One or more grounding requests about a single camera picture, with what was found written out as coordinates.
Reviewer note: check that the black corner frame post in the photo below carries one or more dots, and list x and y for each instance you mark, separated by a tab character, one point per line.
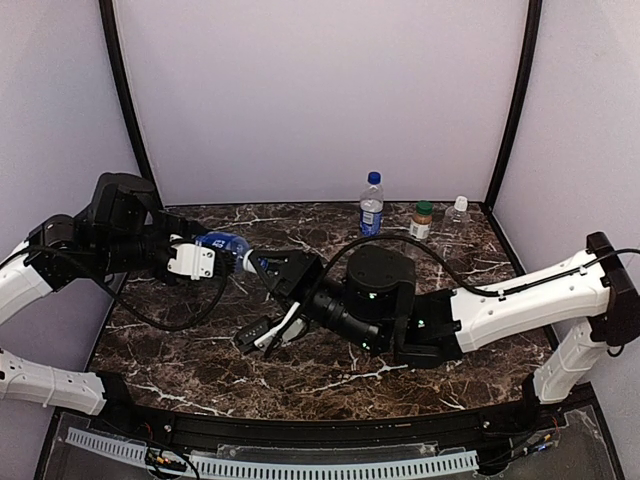
115	53
521	83

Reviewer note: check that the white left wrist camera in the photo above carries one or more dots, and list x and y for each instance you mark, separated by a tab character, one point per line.
192	260

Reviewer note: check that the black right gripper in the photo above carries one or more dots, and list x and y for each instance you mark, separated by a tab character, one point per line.
301	276

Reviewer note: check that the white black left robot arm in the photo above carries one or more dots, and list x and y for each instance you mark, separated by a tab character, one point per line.
122	229

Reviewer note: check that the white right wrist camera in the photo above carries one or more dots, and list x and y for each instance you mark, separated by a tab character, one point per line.
259	335

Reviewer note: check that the black right corner frame post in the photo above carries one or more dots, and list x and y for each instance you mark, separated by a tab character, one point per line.
521	83

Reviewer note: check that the white slotted cable duct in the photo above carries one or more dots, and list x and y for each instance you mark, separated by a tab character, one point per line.
236	462

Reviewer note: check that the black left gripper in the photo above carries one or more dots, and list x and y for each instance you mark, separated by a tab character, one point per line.
167	255

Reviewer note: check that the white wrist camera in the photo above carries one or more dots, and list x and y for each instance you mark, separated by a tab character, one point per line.
259	335
192	260

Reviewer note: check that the blue cap water bottle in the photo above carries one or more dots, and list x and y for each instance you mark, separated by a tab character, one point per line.
371	205

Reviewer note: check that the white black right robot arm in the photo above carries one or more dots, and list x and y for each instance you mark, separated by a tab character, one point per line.
377	308

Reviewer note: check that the blue label Pocari bottle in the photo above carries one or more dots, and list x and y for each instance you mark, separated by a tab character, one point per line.
233	250

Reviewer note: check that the black front frame rail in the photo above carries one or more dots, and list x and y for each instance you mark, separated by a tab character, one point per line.
489	428

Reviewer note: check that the clear plastic bottle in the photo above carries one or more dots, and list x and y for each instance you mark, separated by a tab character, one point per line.
456	219

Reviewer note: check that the green lid brown jar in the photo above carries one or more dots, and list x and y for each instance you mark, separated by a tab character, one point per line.
421	220

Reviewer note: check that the black left corner frame post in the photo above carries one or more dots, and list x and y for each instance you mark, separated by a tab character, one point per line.
115	53

